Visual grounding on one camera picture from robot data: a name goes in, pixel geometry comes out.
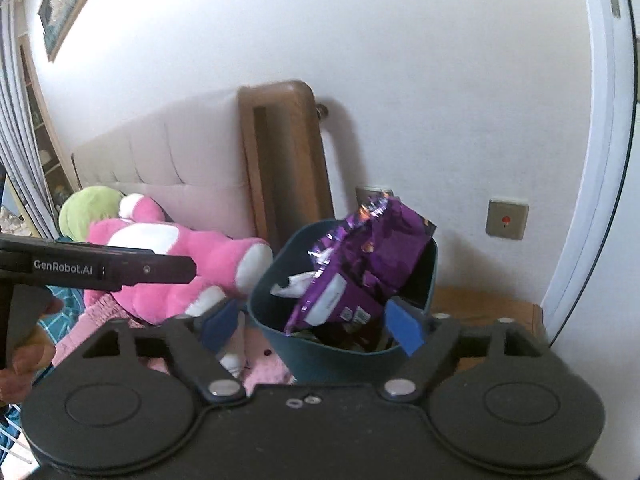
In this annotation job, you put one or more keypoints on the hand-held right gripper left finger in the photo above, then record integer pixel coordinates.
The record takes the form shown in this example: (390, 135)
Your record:
(220, 327)

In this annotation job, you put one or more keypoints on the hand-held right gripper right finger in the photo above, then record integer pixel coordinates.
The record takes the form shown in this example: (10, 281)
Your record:
(404, 327)

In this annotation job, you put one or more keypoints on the teal plastic trash bin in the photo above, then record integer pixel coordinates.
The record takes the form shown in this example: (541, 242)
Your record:
(340, 360)

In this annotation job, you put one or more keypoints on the purple snack bag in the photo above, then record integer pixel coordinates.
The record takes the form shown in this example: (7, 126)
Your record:
(365, 260)

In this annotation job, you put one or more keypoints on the person's left hand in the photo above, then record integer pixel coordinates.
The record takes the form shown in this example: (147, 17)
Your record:
(27, 360)

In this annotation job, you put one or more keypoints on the mauve folded clothes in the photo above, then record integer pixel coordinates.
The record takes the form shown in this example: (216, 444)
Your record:
(100, 310)

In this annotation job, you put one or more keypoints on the green plush toy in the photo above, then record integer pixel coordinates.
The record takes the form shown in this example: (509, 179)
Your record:
(85, 210)

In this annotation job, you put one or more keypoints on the pink fleece blanket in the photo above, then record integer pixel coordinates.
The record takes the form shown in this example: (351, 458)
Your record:
(267, 365)

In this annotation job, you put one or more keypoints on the pink plush bear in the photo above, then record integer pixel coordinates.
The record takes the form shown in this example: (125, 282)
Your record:
(165, 250)

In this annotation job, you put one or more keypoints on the wooden nightstand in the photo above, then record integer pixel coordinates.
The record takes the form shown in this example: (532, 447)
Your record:
(480, 310)

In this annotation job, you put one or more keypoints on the white crumpled tissue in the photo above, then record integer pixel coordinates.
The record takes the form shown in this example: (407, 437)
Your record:
(295, 282)

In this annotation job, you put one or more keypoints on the beige upholstered headboard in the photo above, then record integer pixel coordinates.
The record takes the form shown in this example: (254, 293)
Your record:
(175, 150)

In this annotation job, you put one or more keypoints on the grey striped curtain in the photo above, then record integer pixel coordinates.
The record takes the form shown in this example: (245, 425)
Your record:
(20, 135)

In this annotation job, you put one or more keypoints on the small dark knob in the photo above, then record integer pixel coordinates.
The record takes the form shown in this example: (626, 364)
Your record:
(323, 109)

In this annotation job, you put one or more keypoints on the white and brown wardrobe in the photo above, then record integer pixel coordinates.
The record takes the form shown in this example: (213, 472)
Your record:
(600, 160)

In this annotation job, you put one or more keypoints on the beige wall switch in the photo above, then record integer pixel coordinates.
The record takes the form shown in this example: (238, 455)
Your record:
(506, 219)

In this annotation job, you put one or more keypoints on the framed wall picture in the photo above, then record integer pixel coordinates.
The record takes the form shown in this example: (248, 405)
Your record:
(70, 5)

